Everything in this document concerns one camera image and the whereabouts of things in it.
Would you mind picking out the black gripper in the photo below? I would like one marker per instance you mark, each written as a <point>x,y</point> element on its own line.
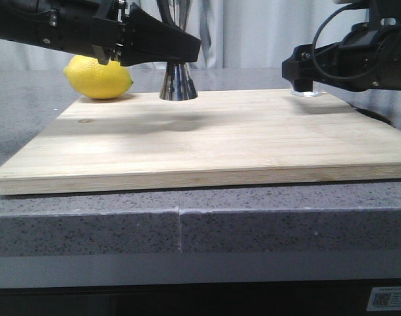
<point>93,28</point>
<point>363,60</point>

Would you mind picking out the small glass beaker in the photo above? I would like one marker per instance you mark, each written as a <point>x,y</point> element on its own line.
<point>305,94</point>

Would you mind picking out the steel jigger with gold band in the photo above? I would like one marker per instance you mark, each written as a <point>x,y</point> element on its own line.
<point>177,83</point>

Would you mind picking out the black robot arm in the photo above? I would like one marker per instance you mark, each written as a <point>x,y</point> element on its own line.
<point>18,21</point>
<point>381,13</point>

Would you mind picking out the yellow lemon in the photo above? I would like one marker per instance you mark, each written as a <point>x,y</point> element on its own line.
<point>97,81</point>

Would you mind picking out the grey curtain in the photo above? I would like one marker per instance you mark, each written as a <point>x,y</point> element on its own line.
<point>234,34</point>

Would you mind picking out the bamboo cutting board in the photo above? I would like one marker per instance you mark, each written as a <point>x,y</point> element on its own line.
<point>221,138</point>

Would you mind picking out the white QR code label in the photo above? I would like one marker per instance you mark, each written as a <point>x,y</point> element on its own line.
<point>385,299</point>

